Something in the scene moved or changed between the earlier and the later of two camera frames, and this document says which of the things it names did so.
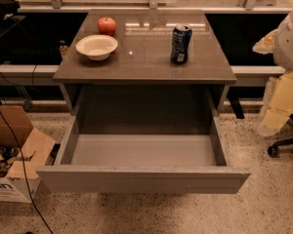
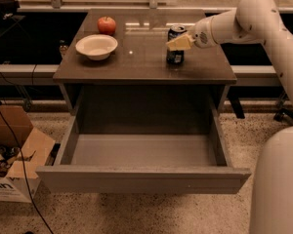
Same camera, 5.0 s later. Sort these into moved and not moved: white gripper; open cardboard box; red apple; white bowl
Moved: white gripper
Not moved: red apple; white bowl; open cardboard box
